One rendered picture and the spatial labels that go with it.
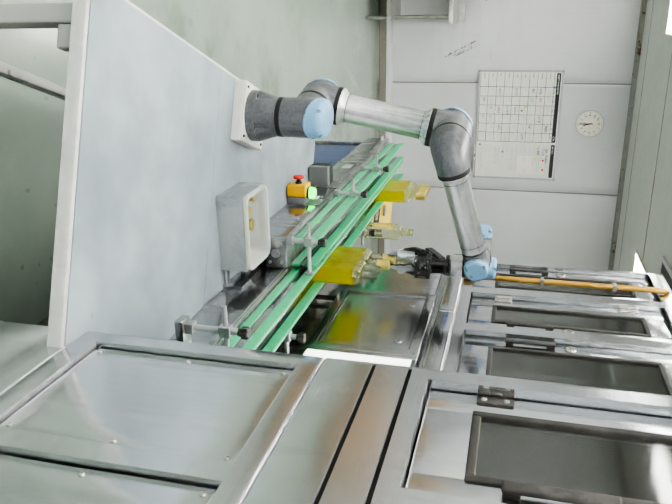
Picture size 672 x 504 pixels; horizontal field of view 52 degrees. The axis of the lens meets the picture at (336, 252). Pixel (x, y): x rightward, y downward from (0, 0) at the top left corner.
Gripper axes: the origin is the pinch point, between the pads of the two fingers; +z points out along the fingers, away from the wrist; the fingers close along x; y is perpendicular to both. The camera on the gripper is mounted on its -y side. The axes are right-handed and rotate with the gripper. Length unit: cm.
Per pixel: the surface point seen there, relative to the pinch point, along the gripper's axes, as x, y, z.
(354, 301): 12.6, 10.5, 11.2
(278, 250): -11.5, 32.0, 30.4
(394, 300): 12.6, 6.7, -2.1
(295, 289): -3.8, 43.6, 21.5
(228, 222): -26, 51, 38
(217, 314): -5, 69, 35
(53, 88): -61, 41, 96
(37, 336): -21, 120, 49
